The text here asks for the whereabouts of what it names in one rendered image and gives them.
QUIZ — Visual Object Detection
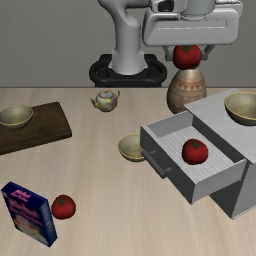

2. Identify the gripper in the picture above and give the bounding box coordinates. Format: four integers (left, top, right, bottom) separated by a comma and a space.
142, 1, 244, 62

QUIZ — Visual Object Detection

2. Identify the red tomato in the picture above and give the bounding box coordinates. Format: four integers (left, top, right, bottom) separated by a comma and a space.
50, 194, 77, 221
172, 44, 203, 71
181, 138, 210, 166

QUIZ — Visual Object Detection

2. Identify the beige porcelain bowl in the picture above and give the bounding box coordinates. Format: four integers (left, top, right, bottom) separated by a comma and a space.
223, 91, 256, 127
117, 132, 146, 163
0, 104, 34, 130

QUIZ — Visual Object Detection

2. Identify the grey cabinet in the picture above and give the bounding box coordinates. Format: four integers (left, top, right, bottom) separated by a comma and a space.
183, 87, 256, 221

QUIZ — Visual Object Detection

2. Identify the grey cabinet drawer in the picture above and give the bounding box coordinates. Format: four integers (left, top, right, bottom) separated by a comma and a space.
139, 110, 249, 206

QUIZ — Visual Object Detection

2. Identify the dark brown cutting board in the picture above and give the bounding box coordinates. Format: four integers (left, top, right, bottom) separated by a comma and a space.
0, 101, 73, 156

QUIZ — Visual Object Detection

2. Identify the patterned beige vase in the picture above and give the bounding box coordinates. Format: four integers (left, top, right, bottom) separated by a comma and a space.
166, 67, 208, 115

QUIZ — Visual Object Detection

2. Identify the floral white teapot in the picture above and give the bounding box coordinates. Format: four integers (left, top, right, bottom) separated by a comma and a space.
89, 89, 121, 113

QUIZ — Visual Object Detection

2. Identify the blue carton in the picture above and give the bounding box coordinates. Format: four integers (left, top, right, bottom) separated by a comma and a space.
0, 181, 59, 248

